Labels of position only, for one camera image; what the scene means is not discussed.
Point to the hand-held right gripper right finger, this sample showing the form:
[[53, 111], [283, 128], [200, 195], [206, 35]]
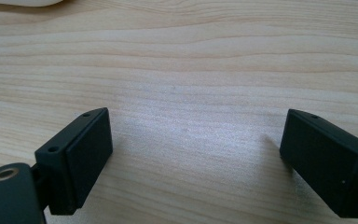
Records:
[[326, 161]]

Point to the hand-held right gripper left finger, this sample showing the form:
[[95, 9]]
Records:
[[74, 165]]

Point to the white object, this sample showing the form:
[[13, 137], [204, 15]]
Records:
[[28, 2]]

